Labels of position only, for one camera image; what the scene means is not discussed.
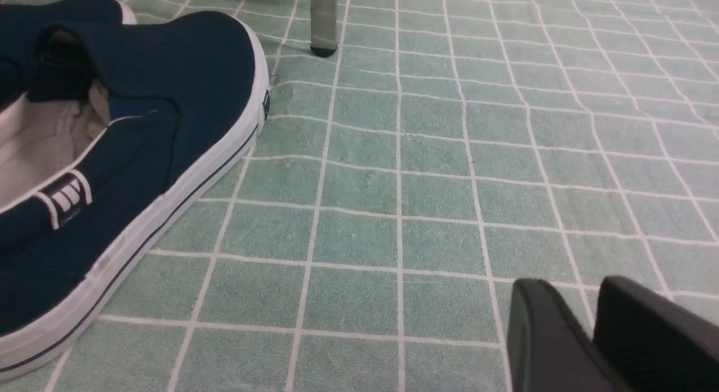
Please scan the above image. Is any navy slip-on shoe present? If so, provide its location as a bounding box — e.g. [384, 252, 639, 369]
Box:
[0, 0, 138, 112]
[2, 11, 270, 381]

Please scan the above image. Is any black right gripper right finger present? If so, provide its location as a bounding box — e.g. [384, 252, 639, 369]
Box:
[593, 275, 718, 391]

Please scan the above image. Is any green checked floor mat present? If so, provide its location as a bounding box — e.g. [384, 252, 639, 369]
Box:
[2, 0, 718, 391]

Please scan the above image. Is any navy slip-on shoe left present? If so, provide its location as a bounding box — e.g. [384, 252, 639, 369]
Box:
[0, 0, 138, 112]

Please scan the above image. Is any metal shoe rack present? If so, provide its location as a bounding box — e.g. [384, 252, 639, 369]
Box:
[310, 0, 338, 58]

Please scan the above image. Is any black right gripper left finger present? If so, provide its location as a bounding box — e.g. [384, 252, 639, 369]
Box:
[507, 279, 632, 391]

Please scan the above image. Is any navy slip-on shoe right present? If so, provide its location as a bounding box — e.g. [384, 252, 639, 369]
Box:
[2, 11, 270, 381]

